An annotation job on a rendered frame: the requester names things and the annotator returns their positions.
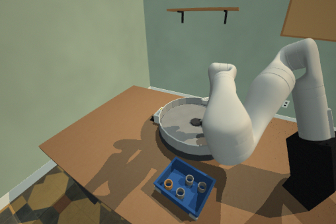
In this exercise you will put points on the blue crate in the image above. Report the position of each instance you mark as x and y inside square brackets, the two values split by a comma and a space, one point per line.
[193, 201]

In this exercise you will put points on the grey metal sleeve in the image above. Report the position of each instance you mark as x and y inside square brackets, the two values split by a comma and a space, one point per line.
[202, 184]
[189, 177]
[180, 190]

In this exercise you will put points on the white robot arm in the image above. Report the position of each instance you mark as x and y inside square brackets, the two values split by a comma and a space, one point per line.
[228, 125]

